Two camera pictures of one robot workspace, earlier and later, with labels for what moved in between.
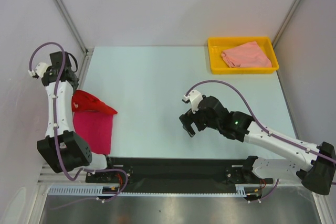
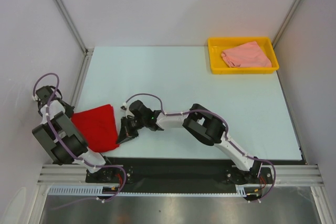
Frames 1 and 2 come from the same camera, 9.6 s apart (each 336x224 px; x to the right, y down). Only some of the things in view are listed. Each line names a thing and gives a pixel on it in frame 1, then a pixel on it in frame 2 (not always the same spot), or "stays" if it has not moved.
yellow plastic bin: (219, 65) stays
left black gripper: (76, 84) -> (70, 112)
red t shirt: (84, 101) -> (98, 128)
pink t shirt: (250, 55) stays
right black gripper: (185, 118) -> (125, 127)
